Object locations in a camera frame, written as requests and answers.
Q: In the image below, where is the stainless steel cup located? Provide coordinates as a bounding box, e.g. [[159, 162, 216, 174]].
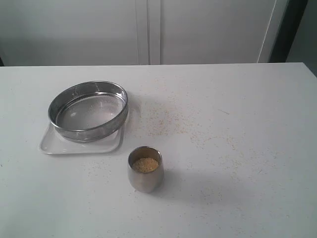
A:
[[128, 146, 164, 193]]

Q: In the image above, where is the yellow white grain mix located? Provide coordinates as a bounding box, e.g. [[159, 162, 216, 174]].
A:
[[132, 157, 159, 173]]

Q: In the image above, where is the white square plastic tray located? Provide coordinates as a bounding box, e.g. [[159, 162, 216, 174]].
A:
[[39, 124, 125, 155]]

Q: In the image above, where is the round stainless steel sieve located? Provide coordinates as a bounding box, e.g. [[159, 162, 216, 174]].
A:
[[48, 81, 129, 143]]

